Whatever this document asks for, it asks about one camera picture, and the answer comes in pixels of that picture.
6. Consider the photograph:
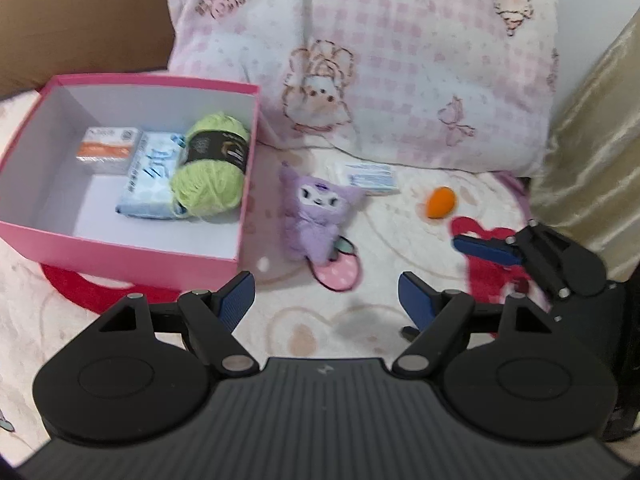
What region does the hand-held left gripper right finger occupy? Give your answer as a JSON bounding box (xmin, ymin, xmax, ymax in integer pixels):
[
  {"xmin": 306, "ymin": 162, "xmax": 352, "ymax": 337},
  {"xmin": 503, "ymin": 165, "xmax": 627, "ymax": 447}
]
[{"xmin": 391, "ymin": 271, "xmax": 556, "ymax": 377}]

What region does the purple plush toy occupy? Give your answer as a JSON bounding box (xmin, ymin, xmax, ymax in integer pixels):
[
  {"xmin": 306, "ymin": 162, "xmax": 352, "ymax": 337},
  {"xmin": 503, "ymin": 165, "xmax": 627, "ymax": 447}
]
[{"xmin": 277, "ymin": 162, "xmax": 370, "ymax": 263}]

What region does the brown pillow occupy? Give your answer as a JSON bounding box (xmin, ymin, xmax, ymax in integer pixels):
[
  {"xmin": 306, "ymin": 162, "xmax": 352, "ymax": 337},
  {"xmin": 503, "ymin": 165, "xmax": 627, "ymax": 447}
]
[{"xmin": 0, "ymin": 0, "xmax": 176, "ymax": 101}]

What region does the light blue tissue pack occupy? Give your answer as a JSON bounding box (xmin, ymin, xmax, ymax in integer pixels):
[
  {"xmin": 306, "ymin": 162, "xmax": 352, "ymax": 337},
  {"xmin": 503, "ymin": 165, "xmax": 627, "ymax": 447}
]
[{"xmin": 116, "ymin": 130, "xmax": 188, "ymax": 220}]

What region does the green yarn ball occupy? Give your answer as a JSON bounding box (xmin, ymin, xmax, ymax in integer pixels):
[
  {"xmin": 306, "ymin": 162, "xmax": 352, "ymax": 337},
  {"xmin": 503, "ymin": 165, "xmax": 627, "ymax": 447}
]
[{"xmin": 170, "ymin": 113, "xmax": 251, "ymax": 221}]

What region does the pink checked pillow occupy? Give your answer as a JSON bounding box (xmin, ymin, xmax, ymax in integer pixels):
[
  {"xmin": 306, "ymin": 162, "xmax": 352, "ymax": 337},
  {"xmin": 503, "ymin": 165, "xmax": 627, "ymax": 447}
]
[{"xmin": 162, "ymin": 0, "xmax": 561, "ymax": 178}]

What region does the white and blue small box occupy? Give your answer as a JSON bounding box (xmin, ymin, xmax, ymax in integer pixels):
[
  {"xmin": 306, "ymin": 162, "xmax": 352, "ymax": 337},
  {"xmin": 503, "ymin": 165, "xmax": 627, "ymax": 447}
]
[{"xmin": 334, "ymin": 161, "xmax": 401, "ymax": 195}]

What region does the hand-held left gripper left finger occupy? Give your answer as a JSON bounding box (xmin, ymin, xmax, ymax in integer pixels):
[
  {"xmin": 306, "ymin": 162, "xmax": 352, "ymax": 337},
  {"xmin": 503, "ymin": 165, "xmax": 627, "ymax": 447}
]
[{"xmin": 97, "ymin": 271, "xmax": 260, "ymax": 377}]

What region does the beige satin cloth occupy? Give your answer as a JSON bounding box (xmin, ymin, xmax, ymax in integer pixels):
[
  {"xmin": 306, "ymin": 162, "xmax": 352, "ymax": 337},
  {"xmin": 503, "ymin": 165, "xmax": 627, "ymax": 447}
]
[{"xmin": 530, "ymin": 20, "xmax": 640, "ymax": 281}]

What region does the pink cardboard box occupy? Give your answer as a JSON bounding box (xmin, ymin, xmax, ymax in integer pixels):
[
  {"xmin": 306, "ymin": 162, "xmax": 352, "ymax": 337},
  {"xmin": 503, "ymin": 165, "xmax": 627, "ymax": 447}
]
[{"xmin": 0, "ymin": 72, "xmax": 262, "ymax": 292}]

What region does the orange makeup sponge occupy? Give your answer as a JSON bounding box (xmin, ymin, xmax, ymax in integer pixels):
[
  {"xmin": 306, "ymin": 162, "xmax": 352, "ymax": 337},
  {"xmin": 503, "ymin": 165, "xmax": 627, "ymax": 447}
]
[{"xmin": 426, "ymin": 186, "xmax": 457, "ymax": 220}]

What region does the orange and white medicine box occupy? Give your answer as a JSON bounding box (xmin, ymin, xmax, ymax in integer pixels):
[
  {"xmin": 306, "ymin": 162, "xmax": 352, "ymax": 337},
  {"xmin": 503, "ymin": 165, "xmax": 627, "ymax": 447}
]
[{"xmin": 76, "ymin": 126, "xmax": 141, "ymax": 175}]

